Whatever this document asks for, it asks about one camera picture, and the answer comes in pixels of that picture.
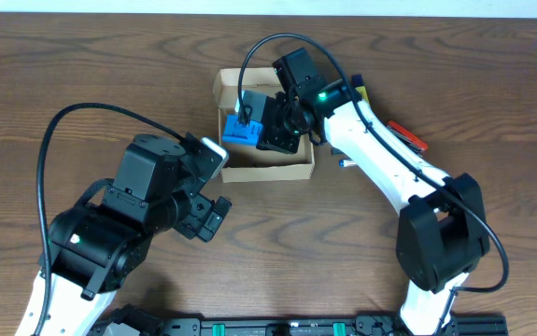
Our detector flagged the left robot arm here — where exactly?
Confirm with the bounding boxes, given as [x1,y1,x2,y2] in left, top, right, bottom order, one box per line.
[17,134,232,335]

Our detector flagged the yellow highlighter with blue cap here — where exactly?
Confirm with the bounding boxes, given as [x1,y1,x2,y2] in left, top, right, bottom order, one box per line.
[351,74,369,104]

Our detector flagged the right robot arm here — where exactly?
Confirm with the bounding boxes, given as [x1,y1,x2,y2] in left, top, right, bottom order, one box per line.
[236,49,490,335]

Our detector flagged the red and black stapler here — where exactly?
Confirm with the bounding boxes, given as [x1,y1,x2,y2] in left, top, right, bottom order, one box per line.
[387,120,429,156]

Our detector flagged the brown cardboard box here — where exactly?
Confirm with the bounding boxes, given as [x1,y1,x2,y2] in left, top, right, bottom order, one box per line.
[213,67,315,183]

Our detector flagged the black marker pen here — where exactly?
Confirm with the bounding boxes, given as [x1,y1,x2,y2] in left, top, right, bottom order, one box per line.
[331,147,344,155]

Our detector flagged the blue plastic stapler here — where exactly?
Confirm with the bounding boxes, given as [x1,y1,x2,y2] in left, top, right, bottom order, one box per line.
[221,115,263,147]

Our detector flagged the blue marker pen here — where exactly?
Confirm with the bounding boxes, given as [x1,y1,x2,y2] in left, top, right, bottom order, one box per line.
[339,159,357,167]

